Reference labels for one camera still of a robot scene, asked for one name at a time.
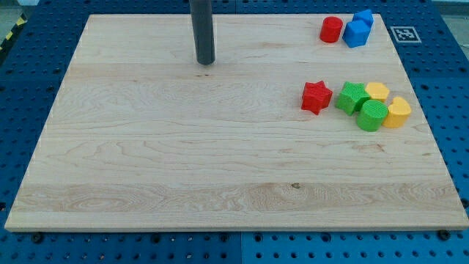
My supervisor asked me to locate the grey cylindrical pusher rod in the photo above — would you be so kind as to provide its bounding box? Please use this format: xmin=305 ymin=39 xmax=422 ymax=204
xmin=189 ymin=0 xmax=215 ymax=65

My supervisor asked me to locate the red cylinder block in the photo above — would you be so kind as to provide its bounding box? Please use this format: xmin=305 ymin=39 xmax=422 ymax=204
xmin=320 ymin=16 xmax=343 ymax=43

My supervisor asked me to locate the light wooden board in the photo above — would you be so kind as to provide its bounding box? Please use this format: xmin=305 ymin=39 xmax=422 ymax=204
xmin=5 ymin=14 xmax=468 ymax=232

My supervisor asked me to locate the red star block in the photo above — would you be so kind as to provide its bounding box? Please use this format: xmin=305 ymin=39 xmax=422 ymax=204
xmin=300 ymin=81 xmax=333 ymax=115

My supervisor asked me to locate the blue cube block front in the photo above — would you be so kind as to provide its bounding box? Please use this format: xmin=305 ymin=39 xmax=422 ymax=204
xmin=342 ymin=20 xmax=371 ymax=48

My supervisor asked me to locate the blue block rear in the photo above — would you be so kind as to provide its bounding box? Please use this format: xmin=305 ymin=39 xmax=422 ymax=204
xmin=352 ymin=9 xmax=374 ymax=28

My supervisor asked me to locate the green star block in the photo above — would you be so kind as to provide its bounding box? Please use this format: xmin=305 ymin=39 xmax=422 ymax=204
xmin=336 ymin=81 xmax=371 ymax=116

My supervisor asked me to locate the yellow pentagon block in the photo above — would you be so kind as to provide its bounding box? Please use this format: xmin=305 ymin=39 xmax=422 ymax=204
xmin=365 ymin=82 xmax=390 ymax=103

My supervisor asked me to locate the green cylinder block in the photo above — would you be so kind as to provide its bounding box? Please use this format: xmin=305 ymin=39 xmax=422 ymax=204
xmin=356 ymin=100 xmax=388 ymax=132

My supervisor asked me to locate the white fiducial marker tag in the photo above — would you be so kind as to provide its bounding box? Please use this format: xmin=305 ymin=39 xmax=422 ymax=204
xmin=391 ymin=26 xmax=421 ymax=43

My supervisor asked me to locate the yellow heart block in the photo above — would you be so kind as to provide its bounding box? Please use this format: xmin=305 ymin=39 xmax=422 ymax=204
xmin=383 ymin=97 xmax=412 ymax=128

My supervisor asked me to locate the black bolt left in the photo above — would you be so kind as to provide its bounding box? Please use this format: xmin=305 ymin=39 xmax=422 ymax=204
xmin=31 ymin=232 xmax=44 ymax=244

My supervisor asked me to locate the black bolt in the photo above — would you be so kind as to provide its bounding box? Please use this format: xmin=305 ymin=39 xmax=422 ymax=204
xmin=31 ymin=232 xmax=44 ymax=244
xmin=437 ymin=230 xmax=451 ymax=241

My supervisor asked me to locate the black bolt right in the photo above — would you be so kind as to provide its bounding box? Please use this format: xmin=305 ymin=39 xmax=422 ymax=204
xmin=437 ymin=230 xmax=451 ymax=241

